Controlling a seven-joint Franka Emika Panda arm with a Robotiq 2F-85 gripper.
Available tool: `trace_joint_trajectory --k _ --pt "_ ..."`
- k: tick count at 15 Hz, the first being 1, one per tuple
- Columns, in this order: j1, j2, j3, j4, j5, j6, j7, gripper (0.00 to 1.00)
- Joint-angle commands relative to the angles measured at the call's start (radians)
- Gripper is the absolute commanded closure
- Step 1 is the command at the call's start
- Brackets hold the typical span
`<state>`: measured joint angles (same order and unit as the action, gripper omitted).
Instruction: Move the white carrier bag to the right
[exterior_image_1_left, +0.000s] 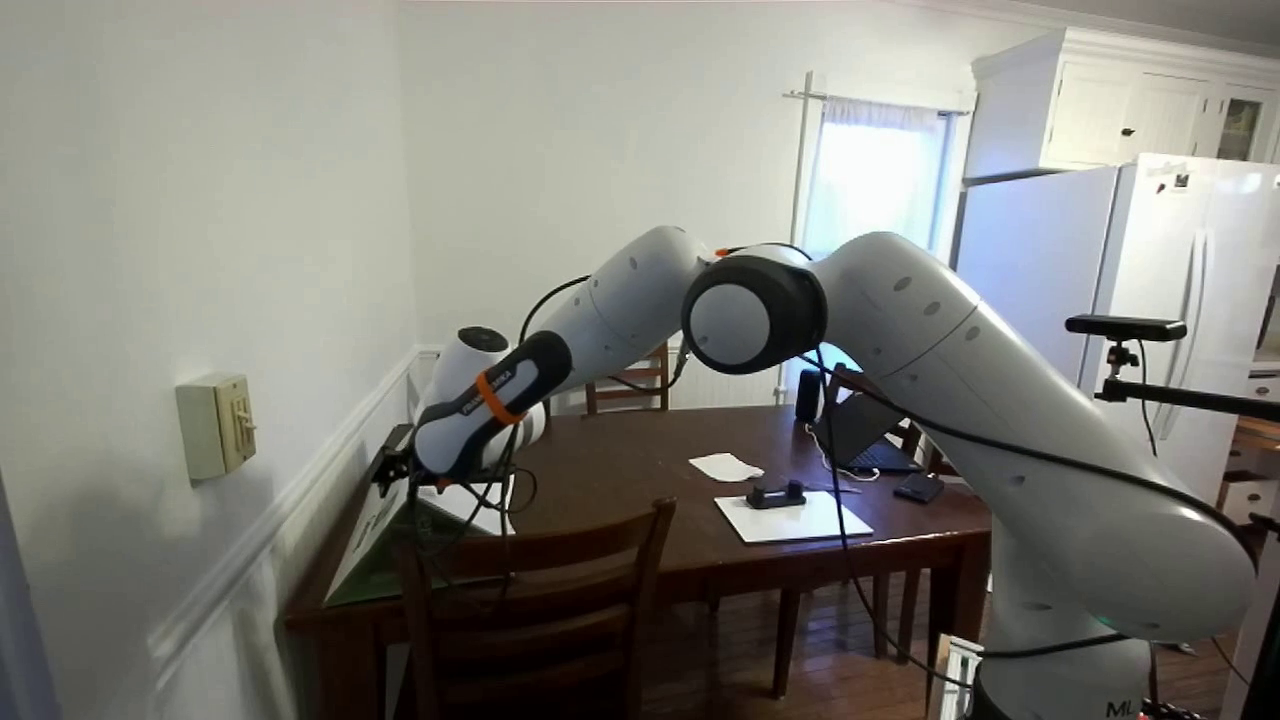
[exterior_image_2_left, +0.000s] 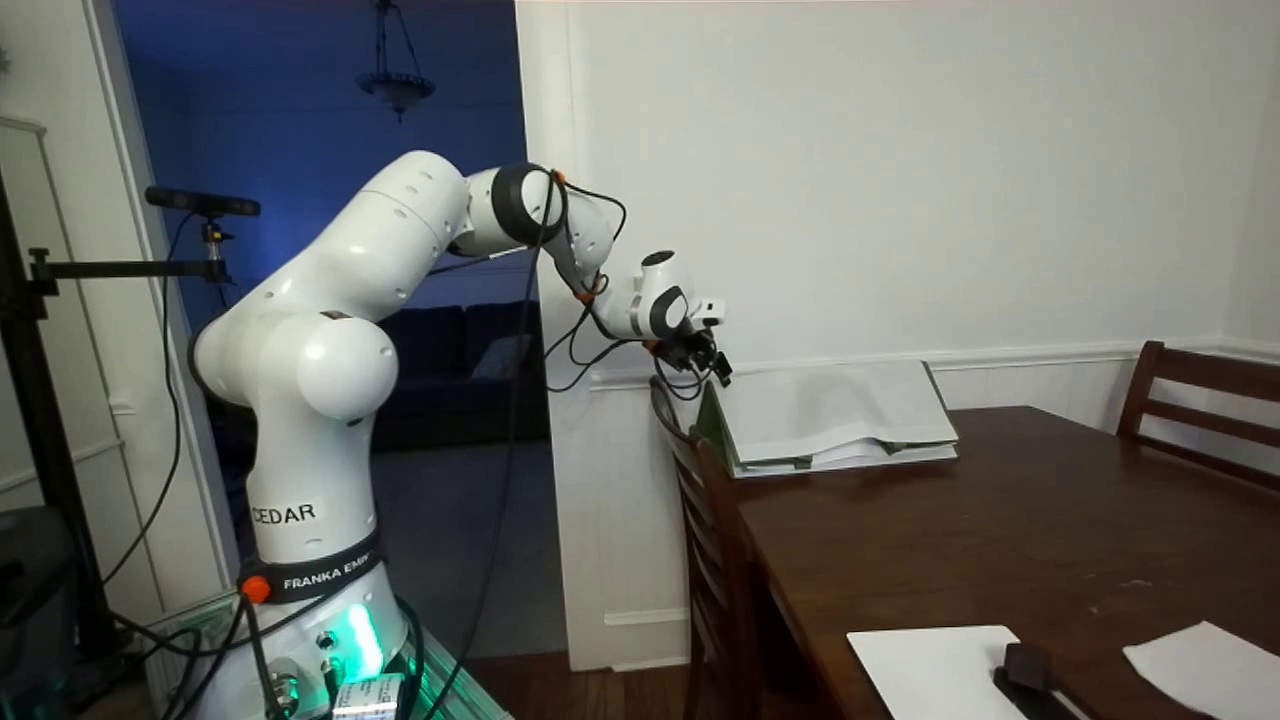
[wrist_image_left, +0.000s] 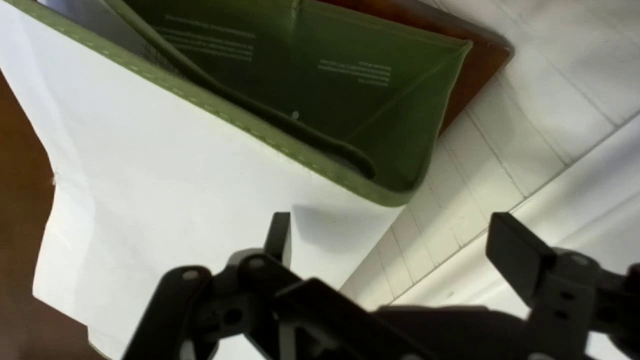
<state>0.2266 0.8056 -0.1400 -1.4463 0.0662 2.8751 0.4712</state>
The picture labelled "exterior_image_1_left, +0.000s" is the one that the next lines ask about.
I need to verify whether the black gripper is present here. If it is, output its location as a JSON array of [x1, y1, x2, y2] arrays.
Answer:
[[370, 424, 421, 495]]

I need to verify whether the white carrier bag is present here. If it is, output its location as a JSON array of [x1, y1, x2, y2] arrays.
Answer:
[[421, 476, 520, 542]]

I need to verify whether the large dark wooden slat chair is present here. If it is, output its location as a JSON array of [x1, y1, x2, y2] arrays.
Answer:
[[398, 495, 681, 720]]

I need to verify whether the dark brown wooden table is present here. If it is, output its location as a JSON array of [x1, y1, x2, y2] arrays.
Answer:
[[278, 404, 998, 720]]

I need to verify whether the small white paper sheet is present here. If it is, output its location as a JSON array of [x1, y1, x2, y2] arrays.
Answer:
[[690, 449, 769, 490]]

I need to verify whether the small black device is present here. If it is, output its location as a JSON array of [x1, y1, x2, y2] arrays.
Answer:
[[743, 476, 814, 513]]

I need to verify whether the large white paper sheet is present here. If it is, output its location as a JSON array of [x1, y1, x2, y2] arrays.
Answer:
[[712, 490, 878, 547]]

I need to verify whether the black open laptop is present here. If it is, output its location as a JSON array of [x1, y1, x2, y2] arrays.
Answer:
[[798, 367, 927, 479]]

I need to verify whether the white framed board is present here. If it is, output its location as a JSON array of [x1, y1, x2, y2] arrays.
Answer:
[[927, 630, 994, 720]]

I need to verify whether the white refrigerator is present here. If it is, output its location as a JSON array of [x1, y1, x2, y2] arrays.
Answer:
[[950, 149, 1280, 513]]

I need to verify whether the white kitchen cabinet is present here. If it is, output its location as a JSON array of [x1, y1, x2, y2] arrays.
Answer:
[[963, 24, 1280, 181]]

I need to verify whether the orange strap on arm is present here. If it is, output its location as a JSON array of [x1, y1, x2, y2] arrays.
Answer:
[[467, 367, 530, 434]]

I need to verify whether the white wall outlet box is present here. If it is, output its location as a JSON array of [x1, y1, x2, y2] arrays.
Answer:
[[173, 373, 259, 492]]

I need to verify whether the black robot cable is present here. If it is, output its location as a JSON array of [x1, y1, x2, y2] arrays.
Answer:
[[398, 274, 1271, 695]]

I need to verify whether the bright window with white frame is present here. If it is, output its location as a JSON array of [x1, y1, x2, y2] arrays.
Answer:
[[779, 74, 976, 404]]

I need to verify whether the black camera on tripod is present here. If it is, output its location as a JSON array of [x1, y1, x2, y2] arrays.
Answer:
[[1061, 308, 1280, 428]]

